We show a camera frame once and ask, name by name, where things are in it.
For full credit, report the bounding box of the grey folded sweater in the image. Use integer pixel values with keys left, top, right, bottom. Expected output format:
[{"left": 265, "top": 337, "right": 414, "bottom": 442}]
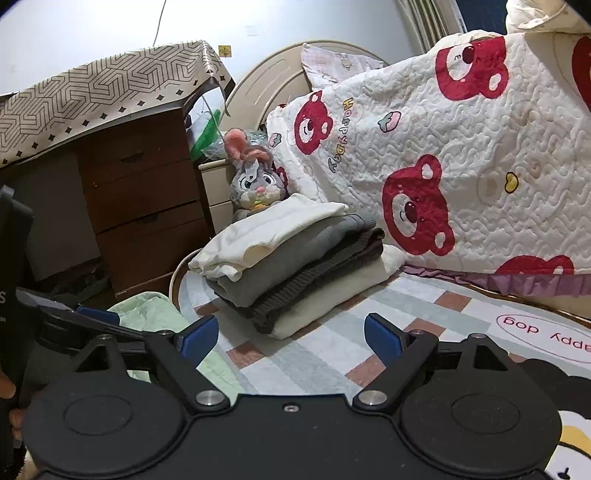
[{"left": 208, "top": 213, "right": 377, "bottom": 308}]

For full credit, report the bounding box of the checkered printed bed sheet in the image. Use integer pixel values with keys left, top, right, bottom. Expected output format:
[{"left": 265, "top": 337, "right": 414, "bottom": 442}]
[{"left": 168, "top": 251, "right": 591, "bottom": 480}]

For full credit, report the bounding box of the grey plush bunny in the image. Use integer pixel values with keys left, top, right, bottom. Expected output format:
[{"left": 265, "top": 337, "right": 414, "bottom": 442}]
[{"left": 223, "top": 128, "right": 289, "bottom": 222}]

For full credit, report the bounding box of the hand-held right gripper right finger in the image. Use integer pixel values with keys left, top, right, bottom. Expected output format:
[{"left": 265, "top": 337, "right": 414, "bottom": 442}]
[{"left": 353, "top": 313, "right": 513, "bottom": 411}]

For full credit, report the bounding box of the cream pillow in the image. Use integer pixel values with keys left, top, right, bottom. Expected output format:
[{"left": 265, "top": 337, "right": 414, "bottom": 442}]
[{"left": 505, "top": 0, "right": 587, "bottom": 35}]

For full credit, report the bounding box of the white wall cable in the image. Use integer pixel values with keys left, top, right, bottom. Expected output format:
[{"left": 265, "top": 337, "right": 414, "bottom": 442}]
[{"left": 152, "top": 0, "right": 169, "bottom": 47}]

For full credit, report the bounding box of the beige striped curtain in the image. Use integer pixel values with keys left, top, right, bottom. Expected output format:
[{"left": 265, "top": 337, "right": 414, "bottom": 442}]
[{"left": 397, "top": 0, "right": 458, "bottom": 51}]

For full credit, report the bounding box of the white ribbed garment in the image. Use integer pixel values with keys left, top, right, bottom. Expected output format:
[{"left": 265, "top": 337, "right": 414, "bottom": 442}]
[{"left": 188, "top": 193, "right": 349, "bottom": 282}]

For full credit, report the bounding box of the brown wooden desk with drawers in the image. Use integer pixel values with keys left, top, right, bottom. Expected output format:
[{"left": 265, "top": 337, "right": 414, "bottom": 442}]
[{"left": 0, "top": 92, "right": 215, "bottom": 298}]

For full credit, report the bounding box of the dark grey knit sweater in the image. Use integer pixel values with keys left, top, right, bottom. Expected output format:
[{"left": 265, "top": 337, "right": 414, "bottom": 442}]
[{"left": 221, "top": 227, "right": 385, "bottom": 334}]

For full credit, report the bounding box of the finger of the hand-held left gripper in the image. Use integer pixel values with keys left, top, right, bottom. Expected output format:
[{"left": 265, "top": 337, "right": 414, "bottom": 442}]
[
  {"left": 16, "top": 286, "right": 122, "bottom": 328},
  {"left": 37, "top": 305, "right": 146, "bottom": 346}
]

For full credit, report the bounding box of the person's left hand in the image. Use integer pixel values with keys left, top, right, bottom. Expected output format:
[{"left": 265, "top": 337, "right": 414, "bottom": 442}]
[{"left": 0, "top": 364, "right": 24, "bottom": 444}]

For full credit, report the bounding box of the cream nightstand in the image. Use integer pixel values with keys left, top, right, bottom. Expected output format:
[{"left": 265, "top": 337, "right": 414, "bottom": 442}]
[{"left": 198, "top": 157, "right": 241, "bottom": 236}]

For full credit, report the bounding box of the cream bed headboard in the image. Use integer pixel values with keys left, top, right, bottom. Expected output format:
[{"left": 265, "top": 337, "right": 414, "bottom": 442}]
[{"left": 225, "top": 39, "right": 389, "bottom": 139}]

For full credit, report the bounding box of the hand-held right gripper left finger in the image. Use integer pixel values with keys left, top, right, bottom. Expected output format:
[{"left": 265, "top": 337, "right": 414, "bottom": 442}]
[{"left": 74, "top": 315, "right": 232, "bottom": 414}]

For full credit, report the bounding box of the geometric patterned tablecloth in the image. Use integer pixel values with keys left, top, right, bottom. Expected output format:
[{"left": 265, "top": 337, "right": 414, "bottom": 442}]
[{"left": 0, "top": 39, "right": 236, "bottom": 169}]

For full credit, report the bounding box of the white printed pillow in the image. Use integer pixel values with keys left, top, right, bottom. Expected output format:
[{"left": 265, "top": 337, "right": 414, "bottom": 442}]
[{"left": 301, "top": 42, "right": 386, "bottom": 88}]

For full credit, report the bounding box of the white quilt with red bears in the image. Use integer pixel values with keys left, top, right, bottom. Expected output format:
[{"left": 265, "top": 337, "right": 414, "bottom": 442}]
[{"left": 265, "top": 30, "right": 591, "bottom": 310}]

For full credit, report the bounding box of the green plastic bag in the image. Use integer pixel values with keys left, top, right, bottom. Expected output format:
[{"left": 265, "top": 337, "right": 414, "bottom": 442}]
[{"left": 187, "top": 108, "right": 222, "bottom": 160}]

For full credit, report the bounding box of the cream folded garment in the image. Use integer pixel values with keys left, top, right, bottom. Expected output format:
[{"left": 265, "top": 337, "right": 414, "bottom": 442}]
[{"left": 270, "top": 244, "right": 407, "bottom": 340}]

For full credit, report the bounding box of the light green blanket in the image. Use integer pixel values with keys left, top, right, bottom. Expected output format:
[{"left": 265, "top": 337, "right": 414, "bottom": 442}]
[{"left": 106, "top": 293, "right": 241, "bottom": 384}]

